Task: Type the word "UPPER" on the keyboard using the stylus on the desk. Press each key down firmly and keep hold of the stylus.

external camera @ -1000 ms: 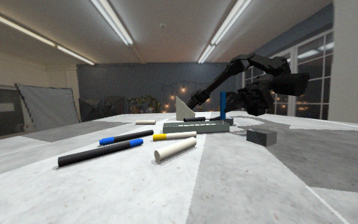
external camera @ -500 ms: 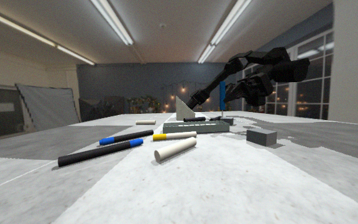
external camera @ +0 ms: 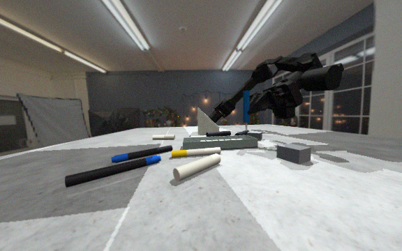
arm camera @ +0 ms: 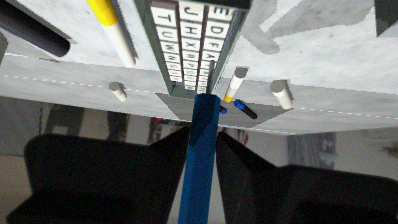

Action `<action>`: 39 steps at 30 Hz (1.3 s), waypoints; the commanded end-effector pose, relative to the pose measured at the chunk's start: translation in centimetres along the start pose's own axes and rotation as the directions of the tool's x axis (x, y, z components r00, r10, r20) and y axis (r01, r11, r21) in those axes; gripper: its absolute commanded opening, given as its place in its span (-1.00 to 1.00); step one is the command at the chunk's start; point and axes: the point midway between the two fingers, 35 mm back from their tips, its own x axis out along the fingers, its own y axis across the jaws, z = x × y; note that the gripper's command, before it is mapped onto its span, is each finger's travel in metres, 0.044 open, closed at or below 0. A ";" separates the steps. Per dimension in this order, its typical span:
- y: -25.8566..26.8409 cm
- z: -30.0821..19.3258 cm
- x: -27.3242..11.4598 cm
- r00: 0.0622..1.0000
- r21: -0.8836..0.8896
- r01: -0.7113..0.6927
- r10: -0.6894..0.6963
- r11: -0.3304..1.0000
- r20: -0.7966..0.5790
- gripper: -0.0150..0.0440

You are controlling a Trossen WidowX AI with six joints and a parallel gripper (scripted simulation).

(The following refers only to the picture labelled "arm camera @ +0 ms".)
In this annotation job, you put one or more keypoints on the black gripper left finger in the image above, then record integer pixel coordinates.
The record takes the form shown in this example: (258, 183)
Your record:
(149, 174)

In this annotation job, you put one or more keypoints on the grey keyboard with white letter keys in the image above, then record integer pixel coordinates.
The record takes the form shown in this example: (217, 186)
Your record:
(185, 35)

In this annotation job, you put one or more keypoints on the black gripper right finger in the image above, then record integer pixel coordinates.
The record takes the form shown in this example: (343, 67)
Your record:
(254, 191)

